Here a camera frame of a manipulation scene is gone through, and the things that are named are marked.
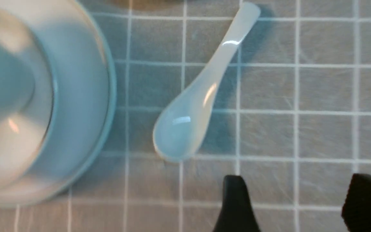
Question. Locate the pale blue plain spoon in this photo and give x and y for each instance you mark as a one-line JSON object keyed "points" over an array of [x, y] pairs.
{"points": [[181, 127]]}

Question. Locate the pale blue flat plate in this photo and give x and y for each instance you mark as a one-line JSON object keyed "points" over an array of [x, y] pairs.
{"points": [[86, 85]]}

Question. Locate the grey checked tablecloth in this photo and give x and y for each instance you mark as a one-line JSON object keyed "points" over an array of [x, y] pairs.
{"points": [[292, 116]]}

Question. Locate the pale blue shallow bowl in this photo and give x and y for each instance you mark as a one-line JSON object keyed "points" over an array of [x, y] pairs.
{"points": [[27, 93]]}

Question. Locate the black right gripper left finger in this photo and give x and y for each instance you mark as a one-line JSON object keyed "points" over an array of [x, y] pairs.
{"points": [[236, 214]]}

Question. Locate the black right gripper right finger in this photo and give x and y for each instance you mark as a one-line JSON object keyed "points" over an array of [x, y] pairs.
{"points": [[356, 211]]}

